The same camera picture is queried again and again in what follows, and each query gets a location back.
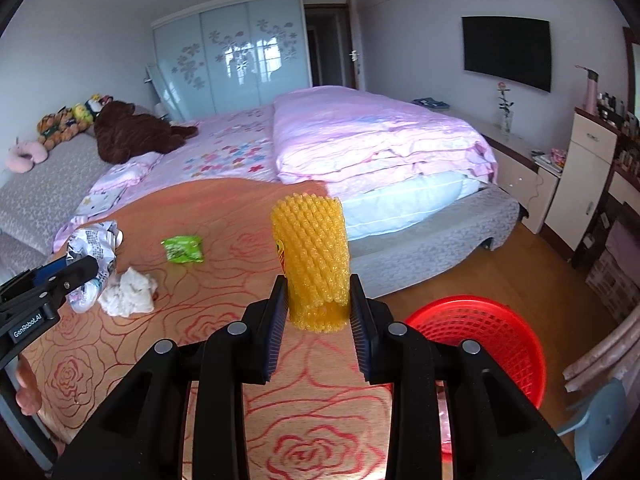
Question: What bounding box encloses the grey fabric bed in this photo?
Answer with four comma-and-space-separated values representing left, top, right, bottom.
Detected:
0, 132, 521, 301

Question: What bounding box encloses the pink folded quilt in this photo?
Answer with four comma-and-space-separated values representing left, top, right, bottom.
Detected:
272, 85, 498, 196

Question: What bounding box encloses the orange brown plush toy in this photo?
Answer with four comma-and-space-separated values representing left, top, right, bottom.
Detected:
37, 109, 87, 151

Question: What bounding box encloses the glass sliding door wardrobe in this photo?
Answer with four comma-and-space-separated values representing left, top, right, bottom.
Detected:
151, 0, 313, 123

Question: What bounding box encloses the pink floral bed sheet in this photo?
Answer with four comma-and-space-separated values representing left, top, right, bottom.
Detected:
90, 105, 281, 196

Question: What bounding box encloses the vanity stool with pink cloth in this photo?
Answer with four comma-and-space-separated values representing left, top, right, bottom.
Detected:
605, 220, 640, 261

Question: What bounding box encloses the pink ruffled pillow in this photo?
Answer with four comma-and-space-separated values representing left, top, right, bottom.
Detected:
52, 152, 163, 256

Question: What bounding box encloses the yellow foam fruit net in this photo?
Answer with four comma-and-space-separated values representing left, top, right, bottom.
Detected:
270, 194, 353, 333

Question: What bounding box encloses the brown framed vanity mirror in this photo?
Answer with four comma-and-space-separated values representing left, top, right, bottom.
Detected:
622, 25, 640, 116

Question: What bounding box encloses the red plastic basket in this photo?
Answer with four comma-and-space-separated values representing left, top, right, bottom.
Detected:
387, 296, 547, 466

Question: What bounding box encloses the black wall television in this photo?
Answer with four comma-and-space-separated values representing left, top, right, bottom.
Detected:
461, 16, 552, 93

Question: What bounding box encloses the person's left hand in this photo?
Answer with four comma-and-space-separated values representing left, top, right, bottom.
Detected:
14, 357, 43, 417

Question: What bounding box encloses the green snack wrapper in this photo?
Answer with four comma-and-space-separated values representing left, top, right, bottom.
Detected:
161, 235, 206, 265

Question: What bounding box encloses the low cream cabinet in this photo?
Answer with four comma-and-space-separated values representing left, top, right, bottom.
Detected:
410, 100, 561, 235

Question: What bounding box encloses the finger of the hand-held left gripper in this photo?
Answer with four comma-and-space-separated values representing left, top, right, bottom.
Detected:
0, 259, 68, 306
37, 255, 101, 311

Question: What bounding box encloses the light blue plastic stool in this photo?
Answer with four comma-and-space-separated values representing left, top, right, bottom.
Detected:
557, 377, 628, 466

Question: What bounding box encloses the white tissue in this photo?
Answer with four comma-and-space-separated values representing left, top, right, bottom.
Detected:
98, 266, 159, 318

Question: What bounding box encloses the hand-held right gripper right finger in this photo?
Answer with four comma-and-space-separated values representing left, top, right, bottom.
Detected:
349, 274, 583, 480

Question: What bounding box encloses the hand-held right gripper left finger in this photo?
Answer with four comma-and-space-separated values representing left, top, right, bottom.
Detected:
52, 275, 290, 480

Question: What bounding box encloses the orange rose pattern blanket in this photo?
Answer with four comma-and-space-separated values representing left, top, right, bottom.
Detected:
17, 177, 441, 480

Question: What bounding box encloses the rose in glass vase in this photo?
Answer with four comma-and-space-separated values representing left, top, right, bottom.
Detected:
496, 81, 515, 135

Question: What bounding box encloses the brown room door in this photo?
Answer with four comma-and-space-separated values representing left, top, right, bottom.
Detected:
302, 0, 368, 92

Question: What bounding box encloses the pink plush toy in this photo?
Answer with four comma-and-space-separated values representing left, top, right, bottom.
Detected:
6, 137, 49, 173

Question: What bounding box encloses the yellow green plush toy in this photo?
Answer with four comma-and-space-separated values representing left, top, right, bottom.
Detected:
70, 104, 97, 127

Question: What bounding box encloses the white printed cloth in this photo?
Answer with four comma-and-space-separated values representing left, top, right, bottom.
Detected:
75, 190, 126, 217

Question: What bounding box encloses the brown plush bear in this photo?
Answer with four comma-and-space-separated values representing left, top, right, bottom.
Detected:
93, 101, 199, 165

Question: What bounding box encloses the white printed plastic packet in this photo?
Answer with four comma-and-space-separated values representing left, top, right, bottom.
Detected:
65, 220, 124, 314

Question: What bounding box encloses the tall white cabinet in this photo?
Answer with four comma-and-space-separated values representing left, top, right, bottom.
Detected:
542, 106, 623, 263

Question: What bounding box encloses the row of cosmetic bottles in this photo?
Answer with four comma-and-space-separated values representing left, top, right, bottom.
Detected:
595, 91, 640, 176

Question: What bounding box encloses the pink patterned curtain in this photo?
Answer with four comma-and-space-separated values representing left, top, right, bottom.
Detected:
562, 305, 640, 393

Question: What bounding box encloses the white blue folded quilt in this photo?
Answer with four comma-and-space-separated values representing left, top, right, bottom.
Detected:
325, 170, 493, 241

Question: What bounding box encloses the patterned storage box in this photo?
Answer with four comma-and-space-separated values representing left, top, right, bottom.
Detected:
585, 247, 640, 306

